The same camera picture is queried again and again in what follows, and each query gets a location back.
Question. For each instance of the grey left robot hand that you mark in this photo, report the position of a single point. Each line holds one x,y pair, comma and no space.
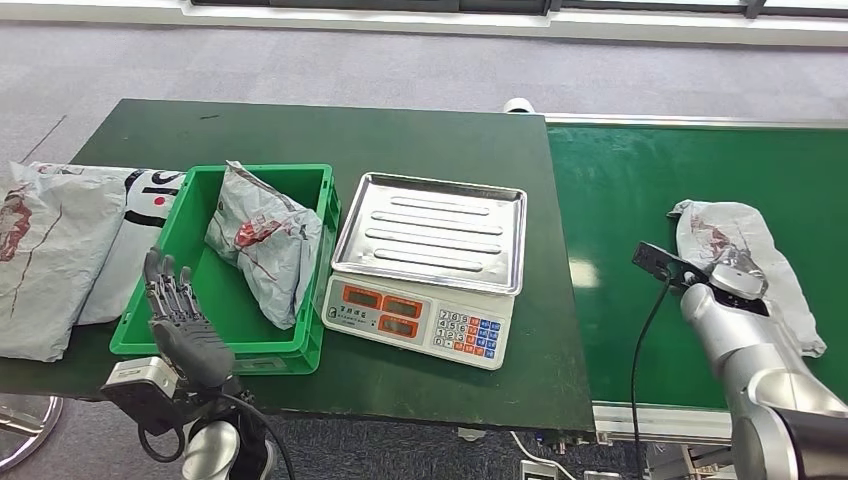
192,344

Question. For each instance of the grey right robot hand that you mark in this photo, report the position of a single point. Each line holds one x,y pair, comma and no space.
743,258

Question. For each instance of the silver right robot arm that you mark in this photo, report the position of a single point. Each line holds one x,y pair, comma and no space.
748,358

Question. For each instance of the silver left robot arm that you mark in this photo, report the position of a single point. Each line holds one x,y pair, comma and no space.
212,450

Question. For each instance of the white parcel black print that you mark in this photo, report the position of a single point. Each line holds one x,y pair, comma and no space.
132,252

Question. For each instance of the large grey parcel red print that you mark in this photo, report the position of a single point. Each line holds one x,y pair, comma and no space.
53,265

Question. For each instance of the green plastic crate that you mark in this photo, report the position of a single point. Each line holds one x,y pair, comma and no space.
218,311

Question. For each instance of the chrome chair base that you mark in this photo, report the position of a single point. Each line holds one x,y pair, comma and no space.
33,430

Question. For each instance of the dark green table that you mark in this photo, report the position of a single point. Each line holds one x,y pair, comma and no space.
331,139

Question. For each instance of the white electronic scale steel tray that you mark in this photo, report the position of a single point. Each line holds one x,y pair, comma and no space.
430,232

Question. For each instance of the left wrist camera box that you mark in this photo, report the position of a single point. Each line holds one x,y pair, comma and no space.
139,384

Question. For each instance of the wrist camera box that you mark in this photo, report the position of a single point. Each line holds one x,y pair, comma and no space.
662,262
139,384

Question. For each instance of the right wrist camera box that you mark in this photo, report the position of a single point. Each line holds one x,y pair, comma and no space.
662,262

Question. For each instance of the black window frame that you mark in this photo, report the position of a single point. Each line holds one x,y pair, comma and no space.
371,5

